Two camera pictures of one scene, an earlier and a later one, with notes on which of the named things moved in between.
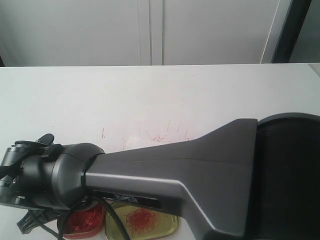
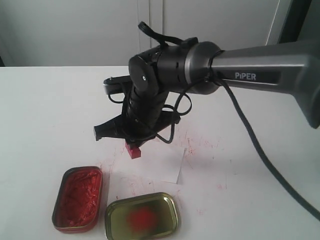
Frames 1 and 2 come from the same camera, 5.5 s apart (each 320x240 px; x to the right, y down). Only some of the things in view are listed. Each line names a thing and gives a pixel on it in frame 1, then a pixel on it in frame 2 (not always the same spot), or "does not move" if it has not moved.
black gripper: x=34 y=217 -> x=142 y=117
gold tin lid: x=141 y=222 does not move
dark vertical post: x=298 y=11 does not move
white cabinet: x=136 y=32 does not move
